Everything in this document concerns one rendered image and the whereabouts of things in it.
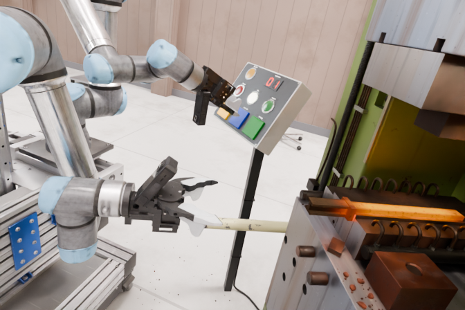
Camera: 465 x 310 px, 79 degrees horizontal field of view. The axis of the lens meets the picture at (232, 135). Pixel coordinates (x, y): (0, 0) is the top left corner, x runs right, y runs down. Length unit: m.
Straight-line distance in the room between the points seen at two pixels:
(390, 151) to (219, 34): 3.79
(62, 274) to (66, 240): 0.89
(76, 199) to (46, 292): 0.94
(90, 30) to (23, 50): 0.38
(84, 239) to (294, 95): 0.74
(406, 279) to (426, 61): 0.39
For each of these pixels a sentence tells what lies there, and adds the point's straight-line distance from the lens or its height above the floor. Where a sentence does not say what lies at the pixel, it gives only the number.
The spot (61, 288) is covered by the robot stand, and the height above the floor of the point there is 0.21.
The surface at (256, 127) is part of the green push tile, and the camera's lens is 1.02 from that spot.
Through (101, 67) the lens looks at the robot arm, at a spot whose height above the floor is 1.19.
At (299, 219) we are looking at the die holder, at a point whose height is 0.88.
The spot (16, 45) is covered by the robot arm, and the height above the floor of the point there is 1.27.
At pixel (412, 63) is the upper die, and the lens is 0.64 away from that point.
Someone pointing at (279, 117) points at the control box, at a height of 1.07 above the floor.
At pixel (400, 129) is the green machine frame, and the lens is 0.94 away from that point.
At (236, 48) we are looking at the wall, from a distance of 4.40.
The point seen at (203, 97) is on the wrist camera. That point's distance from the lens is 0.86.
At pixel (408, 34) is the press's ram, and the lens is 0.67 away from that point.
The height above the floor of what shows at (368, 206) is 1.01.
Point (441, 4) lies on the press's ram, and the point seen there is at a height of 1.44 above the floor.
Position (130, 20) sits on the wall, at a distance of 5.30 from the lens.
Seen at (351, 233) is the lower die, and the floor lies 0.96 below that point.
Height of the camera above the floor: 1.36
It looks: 22 degrees down
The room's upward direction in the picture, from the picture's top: 10 degrees clockwise
